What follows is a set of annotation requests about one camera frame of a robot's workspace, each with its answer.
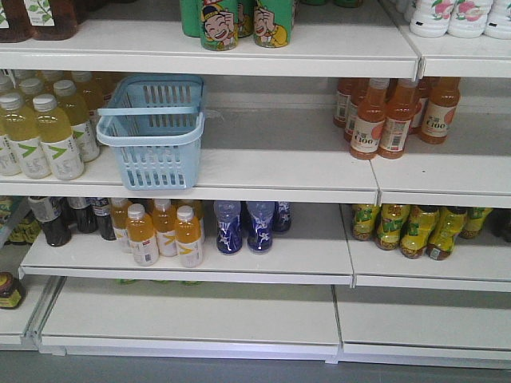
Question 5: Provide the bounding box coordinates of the blue sports drink bottle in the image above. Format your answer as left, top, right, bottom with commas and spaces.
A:
247, 201, 275, 254
213, 200, 243, 255

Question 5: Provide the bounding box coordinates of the peach C100 drink bottle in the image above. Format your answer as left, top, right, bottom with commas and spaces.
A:
350, 78, 390, 160
419, 77, 461, 144
378, 79, 418, 159

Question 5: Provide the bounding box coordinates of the brown sauce jar red lid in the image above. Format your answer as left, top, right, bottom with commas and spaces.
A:
1, 272, 26, 310

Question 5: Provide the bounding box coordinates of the green cartoon drink can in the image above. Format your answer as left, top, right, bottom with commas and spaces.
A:
198, 0, 238, 51
253, 1, 288, 48

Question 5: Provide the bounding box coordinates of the orange juice bottle white label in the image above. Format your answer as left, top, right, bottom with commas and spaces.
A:
175, 205, 204, 268
152, 199, 177, 257
126, 203, 159, 267

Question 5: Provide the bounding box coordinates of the light blue plastic basket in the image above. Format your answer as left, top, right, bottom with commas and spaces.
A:
97, 73, 205, 191

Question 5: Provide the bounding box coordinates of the white metal shelving unit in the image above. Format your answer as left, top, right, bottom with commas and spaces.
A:
1, 1, 510, 370

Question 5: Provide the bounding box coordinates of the yellow iced tea bottle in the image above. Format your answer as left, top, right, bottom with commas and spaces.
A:
426, 206, 468, 261
374, 203, 411, 251
400, 205, 439, 259

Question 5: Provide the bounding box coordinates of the dark tea bottle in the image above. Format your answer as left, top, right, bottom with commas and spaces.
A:
28, 196, 71, 247
90, 197, 116, 241

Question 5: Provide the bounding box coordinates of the pale yellow drink bottle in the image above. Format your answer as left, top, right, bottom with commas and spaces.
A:
15, 95, 51, 180
33, 93, 85, 180
1, 91, 23, 176

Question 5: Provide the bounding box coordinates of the white peach drink bottle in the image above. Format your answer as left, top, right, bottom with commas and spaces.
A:
410, 0, 455, 38
447, 0, 493, 38

